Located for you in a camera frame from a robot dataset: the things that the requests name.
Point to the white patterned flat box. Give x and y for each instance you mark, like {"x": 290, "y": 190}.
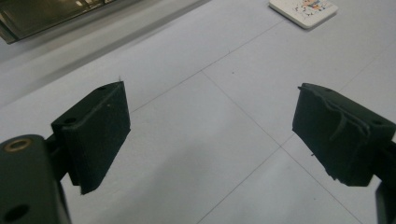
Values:
{"x": 306, "y": 11}

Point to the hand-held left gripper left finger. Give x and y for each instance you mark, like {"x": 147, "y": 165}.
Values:
{"x": 93, "y": 133}

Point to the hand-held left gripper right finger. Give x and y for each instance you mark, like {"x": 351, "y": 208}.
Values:
{"x": 336, "y": 133}

